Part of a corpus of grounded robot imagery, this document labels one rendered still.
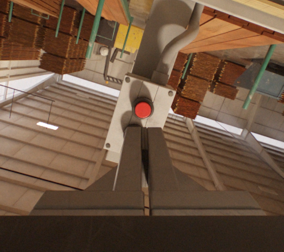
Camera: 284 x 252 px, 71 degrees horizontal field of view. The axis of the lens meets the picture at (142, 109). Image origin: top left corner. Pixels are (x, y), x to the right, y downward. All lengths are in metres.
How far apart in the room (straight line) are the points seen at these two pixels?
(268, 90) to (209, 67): 3.43
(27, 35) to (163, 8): 10.27
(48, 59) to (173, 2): 9.81
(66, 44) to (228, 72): 7.39
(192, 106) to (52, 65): 6.71
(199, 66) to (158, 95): 9.30
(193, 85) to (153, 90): 9.42
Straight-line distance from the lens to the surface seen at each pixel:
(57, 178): 10.88
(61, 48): 9.96
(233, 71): 10.19
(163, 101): 0.27
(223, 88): 10.12
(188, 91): 9.60
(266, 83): 6.98
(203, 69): 9.62
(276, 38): 1.97
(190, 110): 9.84
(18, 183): 10.36
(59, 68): 9.98
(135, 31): 6.80
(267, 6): 0.34
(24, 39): 10.53
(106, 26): 6.79
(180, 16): 0.33
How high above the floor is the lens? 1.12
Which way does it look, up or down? 14 degrees up
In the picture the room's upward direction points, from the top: 162 degrees counter-clockwise
